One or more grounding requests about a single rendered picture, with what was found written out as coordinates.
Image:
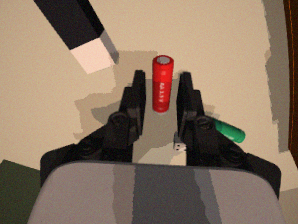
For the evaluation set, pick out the red battery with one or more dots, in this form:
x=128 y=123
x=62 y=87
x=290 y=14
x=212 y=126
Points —
x=162 y=68

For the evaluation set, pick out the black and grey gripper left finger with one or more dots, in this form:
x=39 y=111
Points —
x=114 y=140

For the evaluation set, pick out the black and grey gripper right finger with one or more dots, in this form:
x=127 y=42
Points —
x=210 y=147

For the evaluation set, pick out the white die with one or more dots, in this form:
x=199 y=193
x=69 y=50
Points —
x=177 y=144

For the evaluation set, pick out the orange three-compartment tray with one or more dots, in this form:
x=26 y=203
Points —
x=291 y=17

